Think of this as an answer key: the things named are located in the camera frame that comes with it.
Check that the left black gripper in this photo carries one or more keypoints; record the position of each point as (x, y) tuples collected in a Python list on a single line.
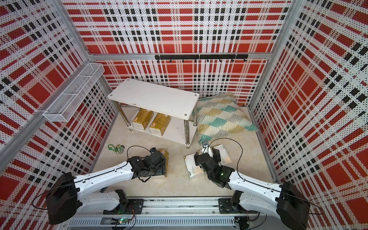
[(161, 169)]

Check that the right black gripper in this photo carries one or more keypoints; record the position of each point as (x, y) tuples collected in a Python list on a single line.
[(216, 156)]

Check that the white tissue pack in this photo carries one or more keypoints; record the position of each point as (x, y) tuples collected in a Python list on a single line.
[(194, 171), (208, 150), (225, 158)]

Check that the gold tissue pack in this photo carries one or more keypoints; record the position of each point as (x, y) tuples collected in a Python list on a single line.
[(142, 119), (159, 124), (161, 170)]

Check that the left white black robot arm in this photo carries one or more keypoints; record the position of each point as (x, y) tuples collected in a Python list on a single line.
[(71, 195)]

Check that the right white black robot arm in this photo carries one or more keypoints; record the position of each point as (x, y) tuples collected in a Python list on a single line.
[(283, 201)]

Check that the white two-tier shelf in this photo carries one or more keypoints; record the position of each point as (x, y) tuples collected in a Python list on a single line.
[(178, 104)]

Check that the green gold patterned cushion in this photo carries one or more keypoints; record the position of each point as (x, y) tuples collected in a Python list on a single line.
[(220, 116)]

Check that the green circuit board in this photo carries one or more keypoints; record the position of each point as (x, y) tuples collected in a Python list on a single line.
[(120, 221)]

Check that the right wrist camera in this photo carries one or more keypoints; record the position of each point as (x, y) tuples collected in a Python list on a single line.
[(205, 144)]

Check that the green figure keychain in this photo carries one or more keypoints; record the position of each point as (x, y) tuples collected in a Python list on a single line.
[(118, 149)]

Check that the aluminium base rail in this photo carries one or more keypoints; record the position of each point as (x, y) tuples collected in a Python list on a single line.
[(202, 211)]

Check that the white wire mesh basket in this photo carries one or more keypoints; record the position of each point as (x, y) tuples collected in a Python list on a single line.
[(66, 104)]

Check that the black wall hook rail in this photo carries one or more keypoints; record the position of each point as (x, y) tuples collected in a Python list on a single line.
[(202, 56)]

